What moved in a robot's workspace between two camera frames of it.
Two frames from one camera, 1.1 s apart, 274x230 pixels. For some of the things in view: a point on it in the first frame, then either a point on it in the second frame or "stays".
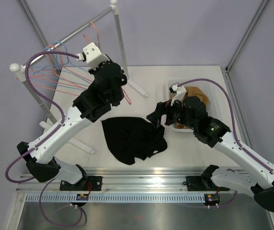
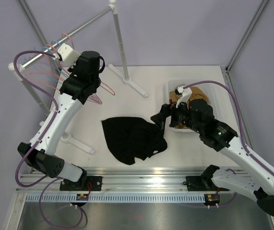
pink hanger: x=90 y=23 to x=113 y=94
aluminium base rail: x=129 y=180 stays
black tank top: x=129 y=138 stays
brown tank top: x=196 y=91 stays
